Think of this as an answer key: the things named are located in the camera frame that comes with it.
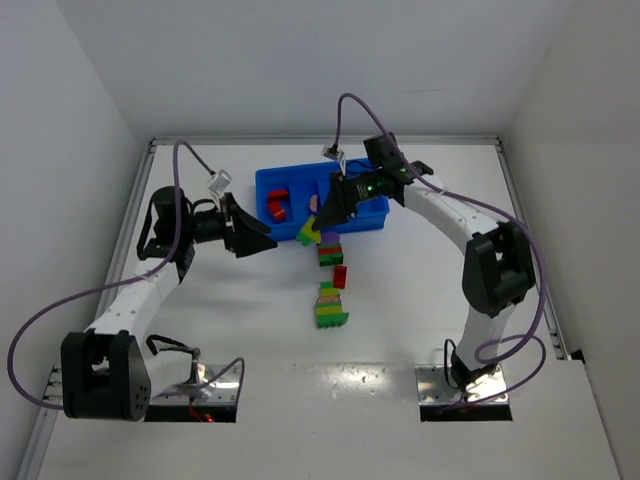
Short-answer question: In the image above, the red flower lego brick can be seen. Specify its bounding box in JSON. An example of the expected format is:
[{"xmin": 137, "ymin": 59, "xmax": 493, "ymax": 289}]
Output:
[{"xmin": 267, "ymin": 201, "xmax": 288, "ymax": 223}]

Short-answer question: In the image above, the lime green lego brick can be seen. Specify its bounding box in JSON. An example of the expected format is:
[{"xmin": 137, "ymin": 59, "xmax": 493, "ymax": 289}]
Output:
[{"xmin": 296, "ymin": 215, "xmax": 322, "ymax": 246}]

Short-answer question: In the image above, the red curved lego brick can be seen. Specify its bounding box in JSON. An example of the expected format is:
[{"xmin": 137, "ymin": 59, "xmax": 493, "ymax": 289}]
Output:
[{"xmin": 267, "ymin": 189, "xmax": 290, "ymax": 202}]

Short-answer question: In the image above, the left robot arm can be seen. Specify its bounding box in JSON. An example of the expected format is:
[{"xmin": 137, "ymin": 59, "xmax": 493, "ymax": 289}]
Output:
[{"xmin": 61, "ymin": 186, "xmax": 277, "ymax": 421}]

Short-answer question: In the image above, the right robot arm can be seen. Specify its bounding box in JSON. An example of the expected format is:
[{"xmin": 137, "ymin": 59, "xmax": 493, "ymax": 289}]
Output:
[{"xmin": 312, "ymin": 134, "xmax": 536, "ymax": 392}]

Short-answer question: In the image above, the purple round lego brick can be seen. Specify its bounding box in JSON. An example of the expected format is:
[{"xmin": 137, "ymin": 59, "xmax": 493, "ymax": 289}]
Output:
[{"xmin": 321, "ymin": 231, "xmax": 340, "ymax": 245}]

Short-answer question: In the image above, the green red striped lego stack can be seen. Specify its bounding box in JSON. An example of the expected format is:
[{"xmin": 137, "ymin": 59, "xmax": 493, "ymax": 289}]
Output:
[{"xmin": 317, "ymin": 243, "xmax": 344, "ymax": 267}]

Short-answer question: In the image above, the blue divided plastic bin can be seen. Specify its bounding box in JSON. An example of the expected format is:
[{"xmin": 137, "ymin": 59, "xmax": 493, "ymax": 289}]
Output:
[{"xmin": 255, "ymin": 161, "xmax": 390, "ymax": 242}]

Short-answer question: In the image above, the green yellow lego stack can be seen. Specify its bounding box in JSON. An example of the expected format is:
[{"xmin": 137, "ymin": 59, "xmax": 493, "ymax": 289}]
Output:
[{"xmin": 314, "ymin": 281, "xmax": 349, "ymax": 329}]

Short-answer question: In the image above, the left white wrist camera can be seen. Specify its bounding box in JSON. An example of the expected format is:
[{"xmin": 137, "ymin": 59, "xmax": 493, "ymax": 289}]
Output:
[{"xmin": 207, "ymin": 169, "xmax": 233, "ymax": 199}]

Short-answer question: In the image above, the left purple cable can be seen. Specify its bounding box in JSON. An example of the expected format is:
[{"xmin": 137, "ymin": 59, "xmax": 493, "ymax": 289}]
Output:
[{"xmin": 7, "ymin": 140, "xmax": 246, "ymax": 412}]

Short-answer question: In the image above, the purple cable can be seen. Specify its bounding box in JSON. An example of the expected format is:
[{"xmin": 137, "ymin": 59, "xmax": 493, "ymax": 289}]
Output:
[
  {"xmin": 7, "ymin": 140, "xmax": 246, "ymax": 412},
  {"xmin": 335, "ymin": 93, "xmax": 549, "ymax": 412}
]

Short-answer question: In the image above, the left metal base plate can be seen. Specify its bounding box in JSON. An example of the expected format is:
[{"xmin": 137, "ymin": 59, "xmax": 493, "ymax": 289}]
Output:
[{"xmin": 150, "ymin": 361, "xmax": 244, "ymax": 407}]

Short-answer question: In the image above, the metal base plate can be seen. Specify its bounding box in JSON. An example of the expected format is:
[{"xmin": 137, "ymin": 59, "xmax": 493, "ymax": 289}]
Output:
[
  {"xmin": 415, "ymin": 364, "xmax": 509, "ymax": 407},
  {"xmin": 150, "ymin": 361, "xmax": 244, "ymax": 407}
]

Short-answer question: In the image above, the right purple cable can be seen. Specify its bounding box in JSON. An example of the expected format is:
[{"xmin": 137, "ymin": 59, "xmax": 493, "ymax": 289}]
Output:
[{"xmin": 335, "ymin": 93, "xmax": 549, "ymax": 412}]

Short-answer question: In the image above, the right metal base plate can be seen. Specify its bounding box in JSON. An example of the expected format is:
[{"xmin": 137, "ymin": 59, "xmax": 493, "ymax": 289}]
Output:
[{"xmin": 415, "ymin": 364, "xmax": 509, "ymax": 407}]

